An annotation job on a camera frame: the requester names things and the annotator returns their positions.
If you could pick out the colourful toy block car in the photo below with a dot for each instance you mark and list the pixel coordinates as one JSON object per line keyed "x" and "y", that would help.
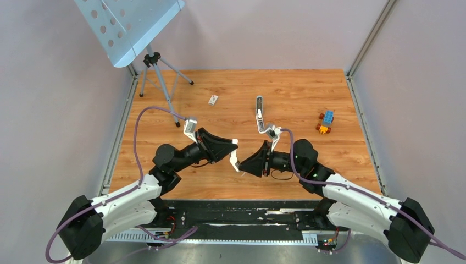
{"x": 326, "y": 119}

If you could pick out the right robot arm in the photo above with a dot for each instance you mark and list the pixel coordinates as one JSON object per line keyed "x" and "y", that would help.
{"x": 403, "y": 226}

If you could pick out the small white staple box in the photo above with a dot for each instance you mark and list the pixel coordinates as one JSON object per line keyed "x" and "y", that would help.
{"x": 213, "y": 99}

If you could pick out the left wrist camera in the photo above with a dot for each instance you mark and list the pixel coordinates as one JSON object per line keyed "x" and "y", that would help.
{"x": 189, "y": 128}

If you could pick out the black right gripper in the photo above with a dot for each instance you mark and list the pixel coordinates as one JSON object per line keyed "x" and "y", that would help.
{"x": 255, "y": 164}

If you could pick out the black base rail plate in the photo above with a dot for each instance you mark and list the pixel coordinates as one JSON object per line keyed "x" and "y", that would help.
{"x": 278, "y": 220}

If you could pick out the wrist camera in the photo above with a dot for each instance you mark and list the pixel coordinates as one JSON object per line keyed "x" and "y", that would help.
{"x": 189, "y": 128}
{"x": 274, "y": 133}

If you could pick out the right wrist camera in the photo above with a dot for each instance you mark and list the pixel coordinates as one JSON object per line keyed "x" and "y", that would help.
{"x": 274, "y": 133}

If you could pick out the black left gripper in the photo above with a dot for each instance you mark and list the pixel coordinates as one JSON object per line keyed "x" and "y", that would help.
{"x": 215, "y": 148}

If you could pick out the white stapler tray piece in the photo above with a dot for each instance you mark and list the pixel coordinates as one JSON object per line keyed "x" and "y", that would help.
{"x": 233, "y": 157}

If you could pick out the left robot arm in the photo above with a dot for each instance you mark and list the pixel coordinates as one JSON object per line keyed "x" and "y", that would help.
{"x": 87, "y": 223}

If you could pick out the light blue white stapler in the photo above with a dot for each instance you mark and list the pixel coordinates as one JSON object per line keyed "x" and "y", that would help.
{"x": 259, "y": 114}

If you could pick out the light blue music stand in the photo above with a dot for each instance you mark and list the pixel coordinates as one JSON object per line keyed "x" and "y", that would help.
{"x": 125, "y": 29}

